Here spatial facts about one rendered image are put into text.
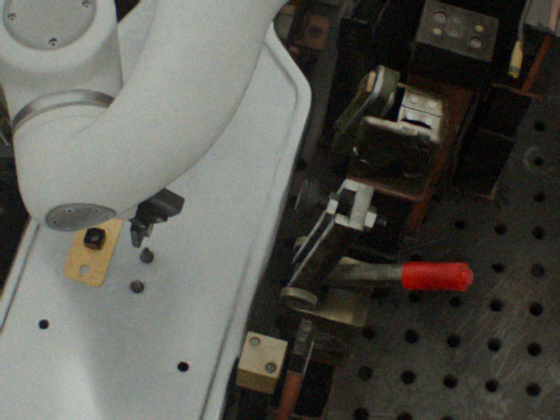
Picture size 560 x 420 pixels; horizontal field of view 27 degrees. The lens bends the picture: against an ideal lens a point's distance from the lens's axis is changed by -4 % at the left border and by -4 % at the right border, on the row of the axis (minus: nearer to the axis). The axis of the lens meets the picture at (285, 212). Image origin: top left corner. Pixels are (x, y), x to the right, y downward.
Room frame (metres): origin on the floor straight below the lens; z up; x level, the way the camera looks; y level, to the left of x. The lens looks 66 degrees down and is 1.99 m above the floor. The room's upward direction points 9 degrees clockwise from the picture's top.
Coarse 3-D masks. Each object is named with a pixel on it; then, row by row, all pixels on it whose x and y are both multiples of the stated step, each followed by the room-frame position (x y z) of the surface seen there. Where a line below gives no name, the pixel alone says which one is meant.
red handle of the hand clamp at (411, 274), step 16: (336, 272) 0.37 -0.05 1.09; (352, 272) 0.37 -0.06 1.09; (368, 272) 0.36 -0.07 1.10; (384, 272) 0.36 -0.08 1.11; (400, 272) 0.36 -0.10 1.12; (416, 272) 0.36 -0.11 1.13; (432, 272) 0.36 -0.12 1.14; (448, 272) 0.36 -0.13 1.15; (464, 272) 0.36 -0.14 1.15; (416, 288) 0.35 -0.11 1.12; (432, 288) 0.35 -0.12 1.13; (448, 288) 0.35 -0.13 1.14; (464, 288) 0.35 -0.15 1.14
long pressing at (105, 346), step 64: (128, 64) 0.58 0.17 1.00; (256, 64) 0.60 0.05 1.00; (256, 128) 0.53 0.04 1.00; (192, 192) 0.46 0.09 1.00; (256, 192) 0.47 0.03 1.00; (64, 256) 0.37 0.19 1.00; (128, 256) 0.38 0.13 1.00; (192, 256) 0.39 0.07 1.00; (256, 256) 0.40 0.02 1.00; (0, 320) 0.30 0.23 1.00; (64, 320) 0.31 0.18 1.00; (128, 320) 0.32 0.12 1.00; (192, 320) 0.33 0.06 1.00; (0, 384) 0.24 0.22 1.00; (64, 384) 0.25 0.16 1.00; (128, 384) 0.27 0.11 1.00; (192, 384) 0.28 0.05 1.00
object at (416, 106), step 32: (416, 96) 0.55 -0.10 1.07; (384, 128) 0.52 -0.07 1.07; (416, 128) 0.52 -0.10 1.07; (352, 160) 0.52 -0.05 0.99; (384, 160) 0.52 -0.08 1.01; (416, 160) 0.51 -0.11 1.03; (384, 192) 0.51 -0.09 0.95; (416, 192) 0.51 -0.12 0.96; (352, 256) 0.51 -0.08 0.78; (384, 256) 0.51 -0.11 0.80; (384, 288) 0.51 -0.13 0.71
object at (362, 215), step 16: (304, 192) 0.37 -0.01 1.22; (352, 192) 0.38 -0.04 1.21; (368, 192) 0.38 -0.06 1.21; (304, 208) 0.36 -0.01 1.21; (320, 208) 0.37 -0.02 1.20; (336, 208) 0.37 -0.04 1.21; (352, 208) 0.37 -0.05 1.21; (368, 208) 0.37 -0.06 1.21; (320, 224) 0.38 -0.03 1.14; (336, 224) 0.35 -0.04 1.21; (352, 224) 0.35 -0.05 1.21; (368, 224) 0.36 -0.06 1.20; (384, 224) 0.36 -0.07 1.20; (320, 240) 0.35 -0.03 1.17; (336, 240) 0.35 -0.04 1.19; (352, 240) 0.35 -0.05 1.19; (304, 256) 0.38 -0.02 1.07; (320, 256) 0.35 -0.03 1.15; (336, 256) 0.35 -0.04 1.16; (304, 272) 0.35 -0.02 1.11; (320, 272) 0.35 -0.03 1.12; (304, 288) 0.35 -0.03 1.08
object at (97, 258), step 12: (96, 228) 0.40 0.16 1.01; (108, 228) 0.41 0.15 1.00; (120, 228) 0.41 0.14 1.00; (84, 240) 0.39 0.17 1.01; (96, 240) 0.39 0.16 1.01; (108, 240) 0.39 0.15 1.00; (72, 252) 0.38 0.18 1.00; (84, 252) 0.38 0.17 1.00; (96, 252) 0.38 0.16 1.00; (108, 252) 0.38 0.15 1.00; (72, 264) 0.37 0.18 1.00; (84, 264) 0.37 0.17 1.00; (96, 264) 0.37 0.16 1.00; (108, 264) 0.37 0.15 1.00; (72, 276) 0.35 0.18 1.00; (84, 276) 0.36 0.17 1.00; (96, 276) 0.36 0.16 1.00
